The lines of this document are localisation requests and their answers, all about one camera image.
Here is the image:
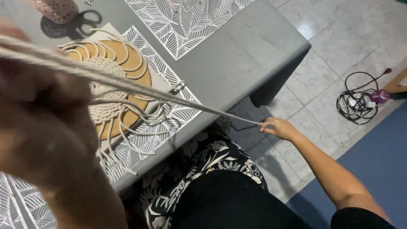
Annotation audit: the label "person's left hand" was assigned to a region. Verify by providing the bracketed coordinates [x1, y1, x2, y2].
[0, 18, 100, 195]

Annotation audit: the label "person's right hand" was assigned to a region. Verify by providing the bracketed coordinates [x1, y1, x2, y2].
[259, 117, 300, 142]

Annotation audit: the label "cream macrame cord bundle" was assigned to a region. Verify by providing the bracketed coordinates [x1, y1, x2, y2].
[0, 34, 264, 126]

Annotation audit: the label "black white floral garment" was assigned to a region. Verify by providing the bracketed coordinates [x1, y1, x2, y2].
[139, 122, 268, 229]

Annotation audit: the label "black trousers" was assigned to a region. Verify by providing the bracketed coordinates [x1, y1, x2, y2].
[171, 170, 314, 229]

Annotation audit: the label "white power strip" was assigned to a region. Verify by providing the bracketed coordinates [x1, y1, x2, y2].
[347, 92, 377, 109]

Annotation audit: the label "white leaf pattern placemat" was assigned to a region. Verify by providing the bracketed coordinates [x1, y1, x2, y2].
[0, 171, 57, 229]
[95, 25, 203, 184]
[123, 0, 257, 61]

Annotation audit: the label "blue floor mat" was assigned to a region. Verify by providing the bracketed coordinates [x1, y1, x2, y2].
[286, 99, 407, 229]

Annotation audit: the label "purple round object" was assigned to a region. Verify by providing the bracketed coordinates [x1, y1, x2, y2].
[369, 89, 391, 105]

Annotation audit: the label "beige card sheet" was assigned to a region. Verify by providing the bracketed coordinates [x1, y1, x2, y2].
[88, 22, 174, 155]

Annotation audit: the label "black sleeve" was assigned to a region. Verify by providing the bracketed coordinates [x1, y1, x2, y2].
[330, 207, 399, 229]

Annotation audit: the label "wooden furniture leg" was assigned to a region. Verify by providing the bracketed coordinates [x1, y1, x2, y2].
[383, 68, 407, 94]

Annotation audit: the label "round wooden board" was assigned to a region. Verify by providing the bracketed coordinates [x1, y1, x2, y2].
[65, 39, 153, 141]

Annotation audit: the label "cream round macrame weave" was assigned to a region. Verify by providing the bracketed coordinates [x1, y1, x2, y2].
[57, 28, 185, 176]

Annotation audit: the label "black scissors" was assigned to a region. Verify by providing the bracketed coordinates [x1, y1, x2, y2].
[74, 10, 102, 40]

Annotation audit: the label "pink speckled vase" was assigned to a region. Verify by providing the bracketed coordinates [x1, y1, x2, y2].
[26, 0, 79, 25]

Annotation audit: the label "black cable tangle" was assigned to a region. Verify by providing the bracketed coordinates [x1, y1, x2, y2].
[336, 67, 392, 125]

